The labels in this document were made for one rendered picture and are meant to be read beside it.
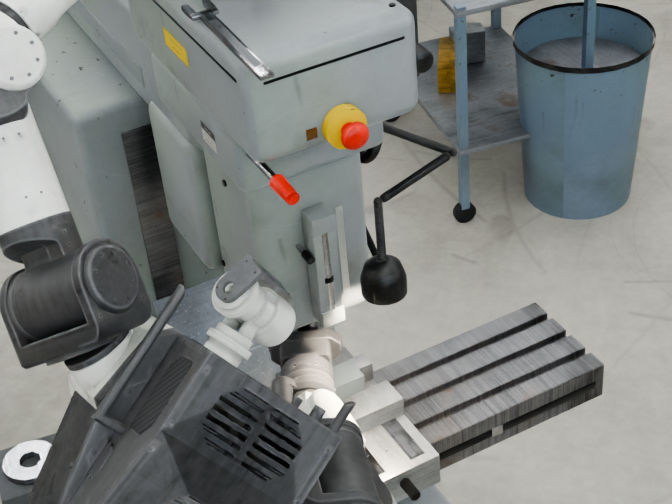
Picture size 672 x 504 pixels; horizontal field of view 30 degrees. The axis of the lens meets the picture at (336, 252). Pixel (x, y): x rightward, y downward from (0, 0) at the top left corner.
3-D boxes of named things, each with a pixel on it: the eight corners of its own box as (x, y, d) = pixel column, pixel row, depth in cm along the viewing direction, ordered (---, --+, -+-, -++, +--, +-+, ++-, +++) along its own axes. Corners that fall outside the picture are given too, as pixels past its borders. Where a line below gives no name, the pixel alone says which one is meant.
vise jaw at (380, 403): (405, 414, 227) (403, 398, 225) (332, 447, 222) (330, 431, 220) (388, 395, 231) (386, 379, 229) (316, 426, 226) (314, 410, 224)
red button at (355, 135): (373, 147, 167) (371, 121, 165) (346, 157, 166) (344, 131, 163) (361, 136, 169) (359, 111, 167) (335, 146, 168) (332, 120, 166)
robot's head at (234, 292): (254, 345, 161) (298, 306, 160) (220, 320, 154) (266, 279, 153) (231, 313, 165) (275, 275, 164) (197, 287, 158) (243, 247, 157)
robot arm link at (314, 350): (339, 318, 211) (344, 366, 201) (344, 361, 217) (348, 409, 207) (265, 326, 211) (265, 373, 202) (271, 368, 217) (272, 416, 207)
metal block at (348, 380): (366, 399, 229) (364, 375, 225) (337, 412, 227) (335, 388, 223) (352, 383, 233) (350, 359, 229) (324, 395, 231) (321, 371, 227)
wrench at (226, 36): (282, 75, 154) (281, 69, 153) (253, 84, 153) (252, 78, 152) (208, 3, 172) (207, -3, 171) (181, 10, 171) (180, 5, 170)
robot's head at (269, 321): (268, 369, 162) (304, 312, 164) (228, 341, 154) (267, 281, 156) (233, 348, 166) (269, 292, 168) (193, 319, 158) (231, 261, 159)
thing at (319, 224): (345, 320, 201) (335, 213, 189) (323, 329, 200) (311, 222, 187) (334, 306, 204) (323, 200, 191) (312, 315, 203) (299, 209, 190)
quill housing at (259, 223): (380, 303, 209) (367, 139, 189) (268, 348, 202) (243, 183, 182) (327, 246, 222) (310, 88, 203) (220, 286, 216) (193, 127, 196)
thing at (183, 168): (335, 228, 221) (322, 100, 206) (209, 276, 213) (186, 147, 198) (288, 179, 235) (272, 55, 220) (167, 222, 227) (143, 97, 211)
